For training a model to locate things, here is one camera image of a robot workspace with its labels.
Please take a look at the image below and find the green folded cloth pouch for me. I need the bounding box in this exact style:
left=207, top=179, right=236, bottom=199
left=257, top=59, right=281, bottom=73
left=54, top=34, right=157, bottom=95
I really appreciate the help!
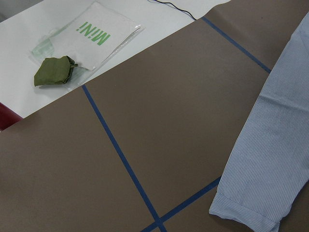
left=34, top=56, right=79, bottom=87

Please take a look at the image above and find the clear plastic MINI bag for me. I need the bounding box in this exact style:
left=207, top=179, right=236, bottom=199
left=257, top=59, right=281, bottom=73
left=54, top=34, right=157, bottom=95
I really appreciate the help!
left=30, top=1, right=143, bottom=89

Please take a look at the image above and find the light blue striped shirt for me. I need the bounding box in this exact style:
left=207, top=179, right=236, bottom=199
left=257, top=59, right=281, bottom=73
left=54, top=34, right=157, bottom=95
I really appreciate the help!
left=209, top=16, right=309, bottom=232

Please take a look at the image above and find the red cylinder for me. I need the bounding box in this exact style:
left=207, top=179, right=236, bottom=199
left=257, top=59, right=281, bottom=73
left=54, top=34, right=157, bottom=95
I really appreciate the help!
left=0, top=103, right=23, bottom=131

